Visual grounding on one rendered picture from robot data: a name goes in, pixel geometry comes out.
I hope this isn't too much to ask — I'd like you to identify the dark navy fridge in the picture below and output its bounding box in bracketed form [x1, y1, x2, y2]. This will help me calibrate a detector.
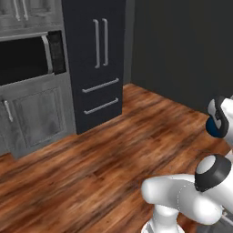
[61, 0, 127, 136]

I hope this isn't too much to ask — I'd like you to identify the grey cupboard run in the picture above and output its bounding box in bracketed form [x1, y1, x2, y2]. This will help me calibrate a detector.
[0, 0, 77, 159]

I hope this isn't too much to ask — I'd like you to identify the black microwave oven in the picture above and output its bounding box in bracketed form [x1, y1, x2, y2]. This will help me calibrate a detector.
[0, 30, 67, 86]

